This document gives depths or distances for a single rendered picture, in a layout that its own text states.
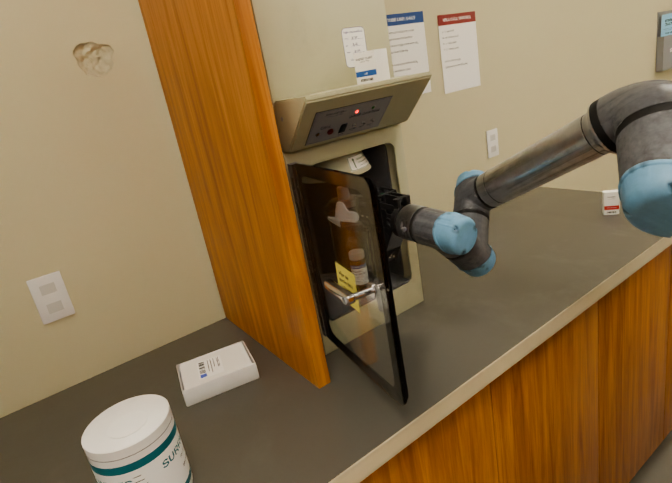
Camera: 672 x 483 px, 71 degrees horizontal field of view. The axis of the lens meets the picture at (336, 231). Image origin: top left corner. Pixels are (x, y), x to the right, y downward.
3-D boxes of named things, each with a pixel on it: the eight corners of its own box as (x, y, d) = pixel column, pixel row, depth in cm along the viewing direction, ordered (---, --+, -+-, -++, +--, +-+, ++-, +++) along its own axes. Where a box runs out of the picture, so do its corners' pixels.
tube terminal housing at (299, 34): (273, 322, 128) (199, 17, 105) (365, 278, 145) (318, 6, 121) (325, 355, 108) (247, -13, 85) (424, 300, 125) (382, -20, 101)
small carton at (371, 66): (357, 84, 97) (352, 54, 95) (370, 82, 100) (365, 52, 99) (378, 81, 94) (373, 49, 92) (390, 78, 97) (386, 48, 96)
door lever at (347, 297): (350, 282, 84) (348, 268, 83) (378, 299, 76) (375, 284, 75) (323, 292, 82) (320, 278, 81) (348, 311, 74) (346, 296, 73)
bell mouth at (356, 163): (285, 180, 117) (281, 158, 115) (342, 162, 126) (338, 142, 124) (325, 185, 102) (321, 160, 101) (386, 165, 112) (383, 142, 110)
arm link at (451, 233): (469, 265, 88) (445, 246, 83) (426, 251, 97) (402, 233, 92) (487, 229, 89) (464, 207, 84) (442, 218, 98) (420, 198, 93)
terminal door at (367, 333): (330, 336, 106) (294, 161, 94) (408, 409, 79) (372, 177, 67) (327, 337, 106) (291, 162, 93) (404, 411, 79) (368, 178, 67)
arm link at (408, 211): (436, 236, 98) (408, 249, 94) (420, 231, 102) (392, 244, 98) (433, 202, 96) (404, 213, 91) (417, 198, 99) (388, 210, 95)
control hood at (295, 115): (282, 152, 94) (271, 101, 91) (401, 121, 110) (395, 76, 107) (313, 154, 85) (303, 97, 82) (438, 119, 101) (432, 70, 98)
